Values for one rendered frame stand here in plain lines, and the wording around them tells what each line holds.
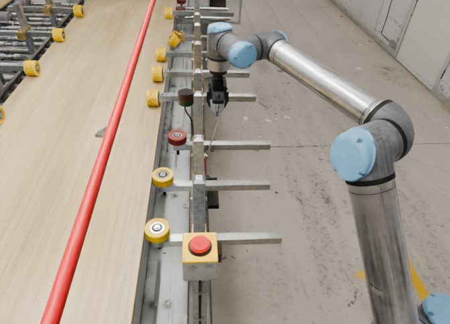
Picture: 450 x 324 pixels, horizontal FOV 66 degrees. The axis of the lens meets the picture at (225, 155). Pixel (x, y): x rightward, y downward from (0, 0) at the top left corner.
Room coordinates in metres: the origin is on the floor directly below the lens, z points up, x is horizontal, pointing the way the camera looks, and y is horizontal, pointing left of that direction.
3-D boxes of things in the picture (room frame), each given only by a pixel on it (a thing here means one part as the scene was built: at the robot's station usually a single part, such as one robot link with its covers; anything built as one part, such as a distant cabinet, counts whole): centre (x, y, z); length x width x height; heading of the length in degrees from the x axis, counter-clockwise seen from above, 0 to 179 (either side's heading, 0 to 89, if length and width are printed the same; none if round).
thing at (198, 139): (0.92, 0.09, 0.87); 0.03 x 0.03 x 0.48; 6
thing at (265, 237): (0.71, 0.01, 0.83); 0.43 x 0.03 x 0.04; 96
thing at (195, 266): (0.41, 0.04, 1.18); 0.07 x 0.07 x 0.08; 6
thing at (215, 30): (1.24, 0.04, 1.31); 0.10 x 0.09 x 0.12; 34
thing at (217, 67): (1.24, 0.05, 1.23); 0.10 x 0.09 x 0.05; 96
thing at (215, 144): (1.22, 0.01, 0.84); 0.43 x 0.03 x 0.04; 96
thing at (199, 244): (0.41, 0.04, 1.22); 0.04 x 0.04 x 0.02
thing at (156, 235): (0.69, 0.20, 0.85); 0.08 x 0.08 x 0.11
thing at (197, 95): (1.17, 0.12, 0.90); 0.03 x 0.03 x 0.48; 6
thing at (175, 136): (1.20, 0.21, 0.85); 0.08 x 0.08 x 0.11
